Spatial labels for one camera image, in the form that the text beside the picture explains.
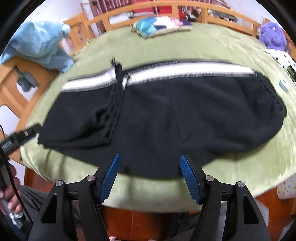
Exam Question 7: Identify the black pants with white stripe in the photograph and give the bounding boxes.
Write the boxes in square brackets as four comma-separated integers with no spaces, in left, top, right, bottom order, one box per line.
[38,59,287,179]

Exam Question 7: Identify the person's left hand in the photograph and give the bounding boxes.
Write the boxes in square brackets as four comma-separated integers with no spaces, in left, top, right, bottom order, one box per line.
[1,164,23,215]

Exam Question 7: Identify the grey dustpan hanging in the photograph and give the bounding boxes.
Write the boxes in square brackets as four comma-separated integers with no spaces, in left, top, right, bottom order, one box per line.
[14,66,39,92]

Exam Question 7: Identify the green plush blanket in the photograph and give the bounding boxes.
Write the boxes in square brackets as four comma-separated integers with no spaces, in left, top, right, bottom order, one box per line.
[21,23,295,213]

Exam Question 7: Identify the light blue fleece garment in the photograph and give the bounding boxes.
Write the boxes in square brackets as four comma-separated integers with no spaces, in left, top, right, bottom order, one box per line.
[1,21,74,73]

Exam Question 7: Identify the small light blue object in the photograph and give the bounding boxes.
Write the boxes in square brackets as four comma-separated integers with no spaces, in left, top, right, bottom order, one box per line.
[278,80,290,93]

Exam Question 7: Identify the colourful geometric pillow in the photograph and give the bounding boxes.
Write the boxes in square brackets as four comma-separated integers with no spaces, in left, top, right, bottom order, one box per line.
[132,16,193,39]

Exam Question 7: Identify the white dotted cloth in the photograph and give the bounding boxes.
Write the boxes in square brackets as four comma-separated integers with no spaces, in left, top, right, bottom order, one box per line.
[263,49,296,84]

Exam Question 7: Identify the purple plush toy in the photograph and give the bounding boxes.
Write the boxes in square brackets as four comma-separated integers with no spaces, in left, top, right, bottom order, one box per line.
[258,22,287,51]

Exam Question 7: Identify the red chair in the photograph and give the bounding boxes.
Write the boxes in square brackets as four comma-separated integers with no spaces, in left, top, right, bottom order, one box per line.
[129,0,156,15]
[157,6,186,19]

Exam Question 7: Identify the black cable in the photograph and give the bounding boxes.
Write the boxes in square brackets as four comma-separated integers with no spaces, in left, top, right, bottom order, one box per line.
[0,123,34,224]

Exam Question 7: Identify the wooden bed frame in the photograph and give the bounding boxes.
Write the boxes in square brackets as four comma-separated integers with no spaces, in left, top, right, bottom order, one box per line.
[0,0,296,167]

